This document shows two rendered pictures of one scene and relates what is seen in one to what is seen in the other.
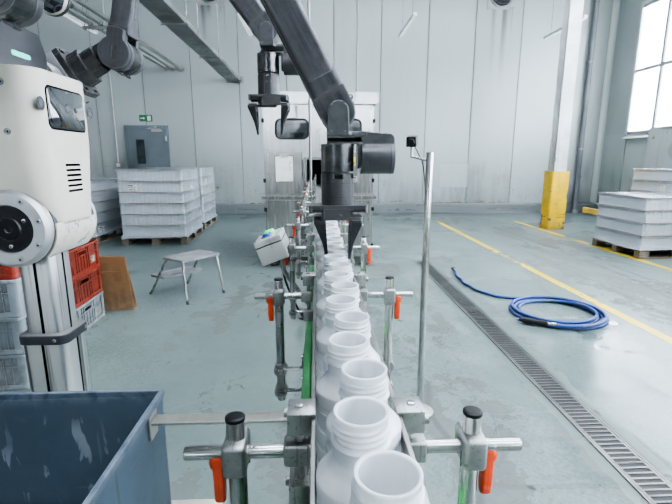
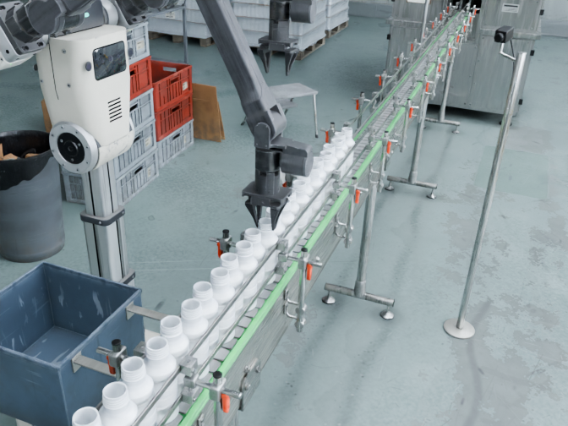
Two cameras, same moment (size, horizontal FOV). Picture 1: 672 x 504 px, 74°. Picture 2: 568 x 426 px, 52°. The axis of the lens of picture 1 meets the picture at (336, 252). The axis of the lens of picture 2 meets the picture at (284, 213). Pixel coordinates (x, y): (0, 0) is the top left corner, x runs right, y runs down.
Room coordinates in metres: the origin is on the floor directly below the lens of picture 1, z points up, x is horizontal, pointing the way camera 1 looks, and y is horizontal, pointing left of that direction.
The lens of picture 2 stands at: (-0.30, -0.50, 1.83)
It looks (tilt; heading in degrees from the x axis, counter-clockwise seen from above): 28 degrees down; 23
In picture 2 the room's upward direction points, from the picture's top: 3 degrees clockwise
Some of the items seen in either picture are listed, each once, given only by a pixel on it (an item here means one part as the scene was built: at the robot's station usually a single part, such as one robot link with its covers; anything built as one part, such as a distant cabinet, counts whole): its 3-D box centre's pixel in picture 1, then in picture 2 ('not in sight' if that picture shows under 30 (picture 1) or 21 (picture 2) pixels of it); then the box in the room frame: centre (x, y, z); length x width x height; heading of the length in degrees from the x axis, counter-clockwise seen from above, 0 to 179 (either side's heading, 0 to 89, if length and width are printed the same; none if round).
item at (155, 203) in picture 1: (163, 204); (281, 4); (7.48, 2.90, 0.59); 1.24 x 1.03 x 1.17; 5
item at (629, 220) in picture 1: (656, 223); not in sight; (6.40, -4.66, 0.42); 1.23 x 1.04 x 0.83; 94
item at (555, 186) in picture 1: (554, 199); not in sight; (8.69, -4.25, 0.55); 0.40 x 0.40 x 1.10; 3
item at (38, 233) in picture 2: not in sight; (24, 198); (1.80, 1.94, 0.32); 0.45 x 0.45 x 0.64
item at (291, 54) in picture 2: (276, 116); (283, 58); (1.24, 0.16, 1.44); 0.07 x 0.07 x 0.09; 2
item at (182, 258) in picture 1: (186, 273); (279, 109); (4.30, 1.50, 0.21); 0.61 x 0.47 x 0.41; 56
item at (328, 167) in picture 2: not in sight; (324, 177); (1.26, 0.02, 1.08); 0.06 x 0.06 x 0.17
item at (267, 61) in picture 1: (270, 64); (281, 9); (1.24, 0.17, 1.57); 0.07 x 0.06 x 0.07; 93
